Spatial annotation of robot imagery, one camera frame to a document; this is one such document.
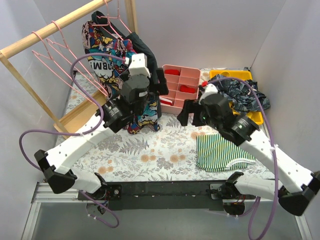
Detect colourful comic print shorts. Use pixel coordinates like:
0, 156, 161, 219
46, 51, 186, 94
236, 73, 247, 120
82, 20, 161, 134

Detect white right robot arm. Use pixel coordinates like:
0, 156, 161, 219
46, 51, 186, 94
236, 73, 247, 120
177, 93, 320, 216

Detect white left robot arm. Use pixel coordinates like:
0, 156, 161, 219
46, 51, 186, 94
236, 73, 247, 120
34, 68, 169, 200

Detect dark patterned shorts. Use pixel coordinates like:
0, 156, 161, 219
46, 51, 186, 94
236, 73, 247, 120
209, 74, 271, 113

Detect green white striped shorts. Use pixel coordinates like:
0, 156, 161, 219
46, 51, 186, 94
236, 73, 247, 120
196, 134, 256, 173

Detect black shorts on hanger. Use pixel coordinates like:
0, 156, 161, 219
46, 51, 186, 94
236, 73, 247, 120
90, 10, 162, 118

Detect red white sock lower compartment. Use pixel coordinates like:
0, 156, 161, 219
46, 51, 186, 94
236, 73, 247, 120
159, 97, 173, 106

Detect red sock upper compartment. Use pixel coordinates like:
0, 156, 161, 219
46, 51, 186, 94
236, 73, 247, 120
164, 69, 181, 76

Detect red sock middle compartment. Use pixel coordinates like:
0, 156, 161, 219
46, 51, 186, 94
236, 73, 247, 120
179, 85, 196, 94

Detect pink divided organizer box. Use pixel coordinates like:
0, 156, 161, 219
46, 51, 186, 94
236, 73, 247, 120
160, 64, 201, 115

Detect yellow plastic tray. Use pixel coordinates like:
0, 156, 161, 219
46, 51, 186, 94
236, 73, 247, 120
209, 69, 264, 125

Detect floral table mat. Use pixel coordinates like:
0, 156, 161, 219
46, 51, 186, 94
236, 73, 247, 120
47, 67, 276, 183

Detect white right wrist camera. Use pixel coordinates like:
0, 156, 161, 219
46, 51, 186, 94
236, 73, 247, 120
199, 81, 218, 104

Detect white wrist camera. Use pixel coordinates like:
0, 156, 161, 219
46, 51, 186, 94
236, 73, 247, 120
128, 53, 151, 78
199, 81, 218, 104

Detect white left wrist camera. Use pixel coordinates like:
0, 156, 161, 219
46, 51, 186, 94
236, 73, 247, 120
128, 53, 151, 78

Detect pink wire hanger with shorts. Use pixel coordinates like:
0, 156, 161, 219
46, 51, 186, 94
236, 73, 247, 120
102, 0, 135, 37

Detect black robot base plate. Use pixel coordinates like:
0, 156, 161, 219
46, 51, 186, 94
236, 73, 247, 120
78, 180, 254, 216

